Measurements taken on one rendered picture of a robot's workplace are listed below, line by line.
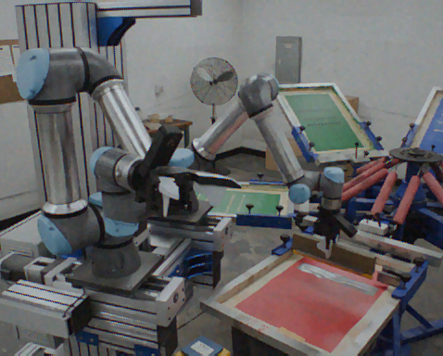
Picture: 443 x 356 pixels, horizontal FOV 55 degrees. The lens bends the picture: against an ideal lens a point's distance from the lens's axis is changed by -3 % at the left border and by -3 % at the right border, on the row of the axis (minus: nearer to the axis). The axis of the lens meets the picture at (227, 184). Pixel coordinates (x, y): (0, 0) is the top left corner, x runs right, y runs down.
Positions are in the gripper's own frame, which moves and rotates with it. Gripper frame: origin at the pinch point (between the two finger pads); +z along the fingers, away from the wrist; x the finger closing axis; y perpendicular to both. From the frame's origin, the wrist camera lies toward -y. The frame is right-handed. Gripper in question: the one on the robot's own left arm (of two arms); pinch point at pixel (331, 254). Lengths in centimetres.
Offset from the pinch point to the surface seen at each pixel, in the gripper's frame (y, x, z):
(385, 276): -19.3, -11.0, 8.1
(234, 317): 12.6, 46.0, 10.3
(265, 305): 11.4, 28.9, 13.7
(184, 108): 380, -295, 19
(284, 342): -8.2, 46.4, 10.2
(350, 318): -17.6, 16.2, 13.6
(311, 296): 0.9, 12.3, 13.7
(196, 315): 121, -44, 110
